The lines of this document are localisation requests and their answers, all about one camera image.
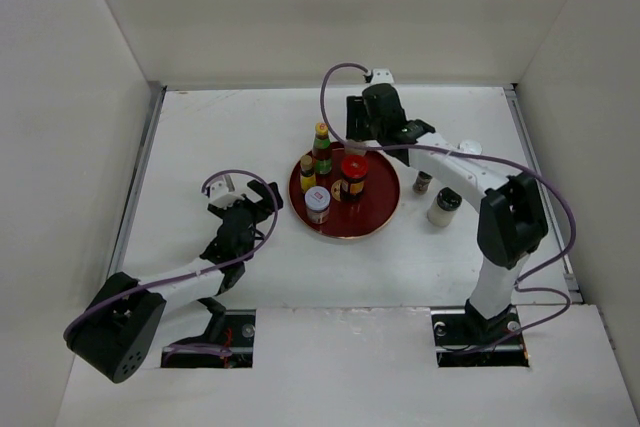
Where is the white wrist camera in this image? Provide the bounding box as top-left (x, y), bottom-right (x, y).
top-left (364, 68), bottom-right (395, 85)
top-left (203, 174), bottom-right (246, 213)

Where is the grey cap salt grinder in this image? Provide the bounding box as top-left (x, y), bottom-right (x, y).
top-left (344, 143), bottom-right (366, 156)

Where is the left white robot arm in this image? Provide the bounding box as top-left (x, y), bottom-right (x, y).
top-left (63, 177), bottom-right (283, 383)

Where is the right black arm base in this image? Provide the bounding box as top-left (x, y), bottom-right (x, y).
top-left (430, 307), bottom-right (529, 368)

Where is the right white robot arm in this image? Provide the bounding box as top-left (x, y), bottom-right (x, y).
top-left (346, 83), bottom-right (548, 343)

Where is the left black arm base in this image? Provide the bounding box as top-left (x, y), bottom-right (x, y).
top-left (160, 298), bottom-right (256, 369)

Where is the red lid sauce jar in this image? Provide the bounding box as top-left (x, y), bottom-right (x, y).
top-left (340, 154), bottom-right (369, 201)

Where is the green label sauce bottle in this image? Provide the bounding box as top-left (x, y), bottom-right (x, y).
top-left (312, 122), bottom-right (333, 176)

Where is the white blue cylinder shaker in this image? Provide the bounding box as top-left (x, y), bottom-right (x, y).
top-left (458, 139), bottom-right (483, 155)

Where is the black cap pepper bottle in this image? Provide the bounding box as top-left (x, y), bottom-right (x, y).
top-left (427, 187), bottom-right (462, 228)

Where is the red round tray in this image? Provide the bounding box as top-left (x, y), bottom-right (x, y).
top-left (288, 142), bottom-right (401, 239)

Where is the small yellow label bottle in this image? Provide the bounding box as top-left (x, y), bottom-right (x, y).
top-left (299, 155), bottom-right (316, 194)

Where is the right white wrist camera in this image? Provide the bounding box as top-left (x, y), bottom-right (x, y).
top-left (364, 68), bottom-right (395, 85)

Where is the small black cap bottle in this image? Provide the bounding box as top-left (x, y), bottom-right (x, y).
top-left (412, 171), bottom-right (433, 195)

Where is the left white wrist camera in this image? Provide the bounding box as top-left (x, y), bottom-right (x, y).
top-left (203, 174), bottom-right (246, 213)

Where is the silver lid spice jar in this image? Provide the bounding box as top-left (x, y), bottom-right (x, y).
top-left (304, 186), bottom-right (331, 225)

